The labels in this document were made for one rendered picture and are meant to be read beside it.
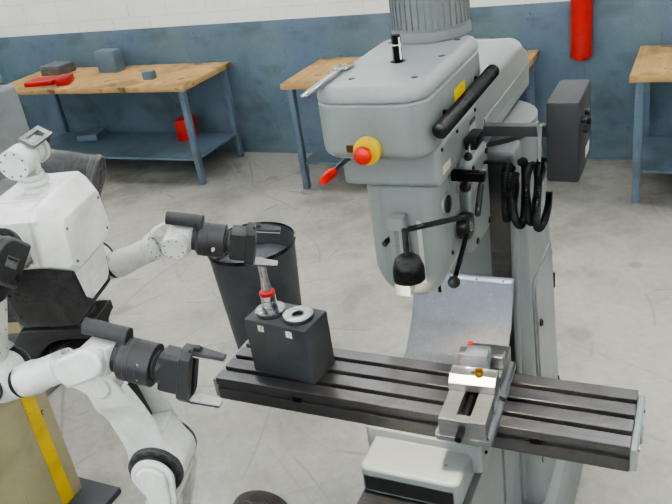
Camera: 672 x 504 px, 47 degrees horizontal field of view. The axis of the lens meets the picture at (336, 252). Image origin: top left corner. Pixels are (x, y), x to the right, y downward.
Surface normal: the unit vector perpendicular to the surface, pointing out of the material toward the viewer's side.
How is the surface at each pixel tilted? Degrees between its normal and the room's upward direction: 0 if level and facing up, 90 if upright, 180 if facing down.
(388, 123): 90
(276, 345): 90
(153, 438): 90
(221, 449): 0
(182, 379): 83
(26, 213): 42
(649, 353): 0
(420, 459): 0
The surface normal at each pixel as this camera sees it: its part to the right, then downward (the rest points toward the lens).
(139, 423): -0.13, 0.47
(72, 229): 0.98, -0.07
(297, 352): -0.51, 0.45
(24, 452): 0.90, 0.07
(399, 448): -0.14, -0.88
